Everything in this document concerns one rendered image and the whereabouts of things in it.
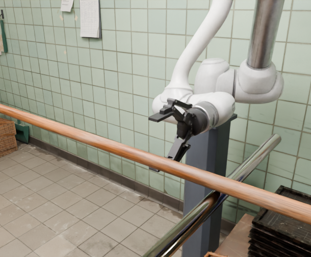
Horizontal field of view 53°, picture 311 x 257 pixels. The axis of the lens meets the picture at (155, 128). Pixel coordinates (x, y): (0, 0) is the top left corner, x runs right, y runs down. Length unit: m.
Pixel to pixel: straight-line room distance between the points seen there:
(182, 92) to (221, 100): 0.15
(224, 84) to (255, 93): 0.14
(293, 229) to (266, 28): 0.72
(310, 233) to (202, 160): 0.63
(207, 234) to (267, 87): 0.85
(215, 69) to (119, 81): 1.18
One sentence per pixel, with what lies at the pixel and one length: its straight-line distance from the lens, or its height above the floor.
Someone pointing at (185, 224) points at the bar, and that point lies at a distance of 0.53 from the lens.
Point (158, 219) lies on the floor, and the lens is 2.43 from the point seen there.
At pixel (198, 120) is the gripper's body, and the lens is 0.88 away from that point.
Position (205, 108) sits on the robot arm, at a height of 1.23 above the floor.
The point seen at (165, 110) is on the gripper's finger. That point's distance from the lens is 0.76.
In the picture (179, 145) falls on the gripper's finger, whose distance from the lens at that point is 0.86.
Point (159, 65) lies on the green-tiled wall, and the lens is 2.18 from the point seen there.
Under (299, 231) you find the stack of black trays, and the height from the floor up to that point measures 0.83.
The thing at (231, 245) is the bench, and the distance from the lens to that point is 1.41.
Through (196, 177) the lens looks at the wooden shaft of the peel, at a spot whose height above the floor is 1.20.
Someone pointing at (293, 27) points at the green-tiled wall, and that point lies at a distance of 1.77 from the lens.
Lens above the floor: 1.51
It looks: 22 degrees down
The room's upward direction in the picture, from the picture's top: straight up
